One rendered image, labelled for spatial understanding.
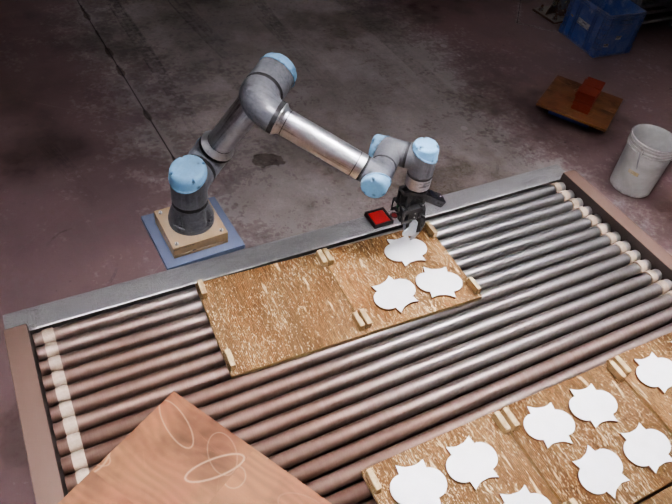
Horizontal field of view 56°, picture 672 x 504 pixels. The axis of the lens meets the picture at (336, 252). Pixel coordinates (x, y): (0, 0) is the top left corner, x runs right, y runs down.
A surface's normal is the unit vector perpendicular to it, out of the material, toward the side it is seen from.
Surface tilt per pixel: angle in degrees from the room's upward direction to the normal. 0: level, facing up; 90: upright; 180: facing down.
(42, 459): 0
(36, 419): 0
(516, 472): 0
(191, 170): 10
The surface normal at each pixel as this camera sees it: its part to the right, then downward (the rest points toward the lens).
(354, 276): 0.11, -0.70
